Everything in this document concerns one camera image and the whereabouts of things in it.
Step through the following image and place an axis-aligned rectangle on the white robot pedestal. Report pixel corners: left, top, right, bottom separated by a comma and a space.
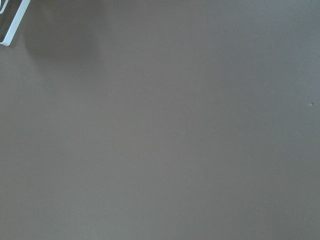
0, 0, 31, 46

